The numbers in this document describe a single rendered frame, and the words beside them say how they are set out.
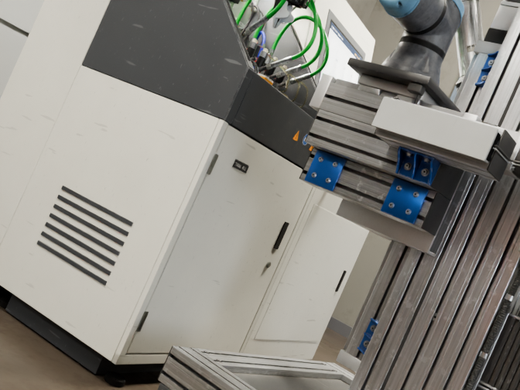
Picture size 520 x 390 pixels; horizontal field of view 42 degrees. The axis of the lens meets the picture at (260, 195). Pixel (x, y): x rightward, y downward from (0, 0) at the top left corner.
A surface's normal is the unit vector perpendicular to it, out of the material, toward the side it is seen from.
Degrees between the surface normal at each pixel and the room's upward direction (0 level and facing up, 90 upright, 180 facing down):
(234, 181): 90
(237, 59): 90
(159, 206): 90
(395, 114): 90
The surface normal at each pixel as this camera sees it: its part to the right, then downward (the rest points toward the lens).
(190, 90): -0.44, -0.20
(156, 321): 0.80, 0.36
